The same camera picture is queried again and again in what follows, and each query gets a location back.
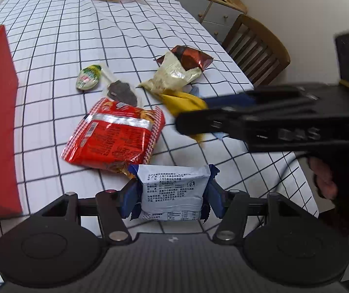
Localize clear purple snack packet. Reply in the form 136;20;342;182
100;63;143;107

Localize white blue snack packet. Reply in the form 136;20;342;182
129;164;219;221

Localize red chips bag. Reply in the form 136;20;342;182
61;98;165;175

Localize wooden side cabinet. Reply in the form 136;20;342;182
177;0;247;44

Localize cream white snack packet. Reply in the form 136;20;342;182
139;52;202;94

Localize wooden chair right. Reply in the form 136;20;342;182
222;14;291;86

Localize person's right hand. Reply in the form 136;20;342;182
308;157;338;200

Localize green white small packet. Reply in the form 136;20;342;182
76;65;102;91

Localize brown red Oreo packet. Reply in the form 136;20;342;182
156;45;214;72

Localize yellow snack packet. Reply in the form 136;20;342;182
158;89;210;143

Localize grid pattern tablecloth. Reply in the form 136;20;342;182
0;0;320;293

